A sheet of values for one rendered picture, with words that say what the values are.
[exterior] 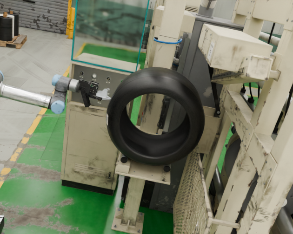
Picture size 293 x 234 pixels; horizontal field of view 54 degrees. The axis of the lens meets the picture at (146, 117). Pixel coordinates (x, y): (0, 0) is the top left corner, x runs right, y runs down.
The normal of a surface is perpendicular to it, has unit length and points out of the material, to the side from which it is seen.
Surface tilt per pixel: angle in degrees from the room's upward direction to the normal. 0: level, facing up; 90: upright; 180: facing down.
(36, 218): 0
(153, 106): 90
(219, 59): 90
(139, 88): 81
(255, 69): 72
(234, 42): 90
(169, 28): 90
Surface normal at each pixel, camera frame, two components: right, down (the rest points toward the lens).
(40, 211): 0.18, -0.90
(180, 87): 0.33, -0.31
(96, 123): -0.07, 0.39
